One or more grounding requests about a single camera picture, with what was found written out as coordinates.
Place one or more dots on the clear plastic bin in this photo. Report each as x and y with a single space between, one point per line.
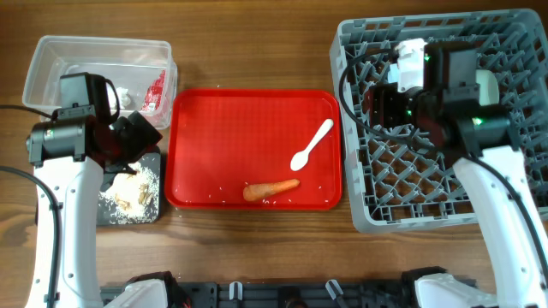
129 63

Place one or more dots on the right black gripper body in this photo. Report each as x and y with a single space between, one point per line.
396 109

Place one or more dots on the orange carrot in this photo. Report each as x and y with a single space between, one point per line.
257 192

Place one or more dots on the red serving tray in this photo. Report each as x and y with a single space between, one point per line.
223 140

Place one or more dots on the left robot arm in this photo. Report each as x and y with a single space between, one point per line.
81 149

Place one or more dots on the red sauce packet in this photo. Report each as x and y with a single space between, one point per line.
155 107

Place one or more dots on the white napkin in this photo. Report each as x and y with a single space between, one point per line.
124 98

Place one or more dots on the white plastic spoon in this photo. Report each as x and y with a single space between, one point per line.
300 158

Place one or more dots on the black plastic tray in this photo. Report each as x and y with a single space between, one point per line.
150 214

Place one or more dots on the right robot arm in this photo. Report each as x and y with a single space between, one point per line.
439 89

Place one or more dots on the grey dishwasher rack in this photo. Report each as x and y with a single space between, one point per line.
394 189

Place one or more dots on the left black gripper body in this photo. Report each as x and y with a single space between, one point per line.
132 143

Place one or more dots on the rice and food scraps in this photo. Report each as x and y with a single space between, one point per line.
132 192

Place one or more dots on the mint green bowl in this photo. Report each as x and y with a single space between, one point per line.
488 87

